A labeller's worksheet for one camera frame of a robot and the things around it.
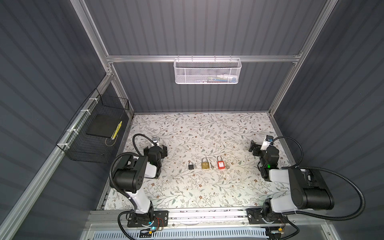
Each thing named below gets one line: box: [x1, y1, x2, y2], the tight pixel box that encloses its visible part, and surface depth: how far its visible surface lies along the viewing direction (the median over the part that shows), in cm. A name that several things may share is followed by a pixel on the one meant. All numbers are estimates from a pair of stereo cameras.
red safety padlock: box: [217, 155, 226, 170], surface depth 93 cm
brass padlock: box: [201, 157, 210, 170], surface depth 93 cm
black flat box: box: [86, 113, 123, 139], surface depth 76 cm
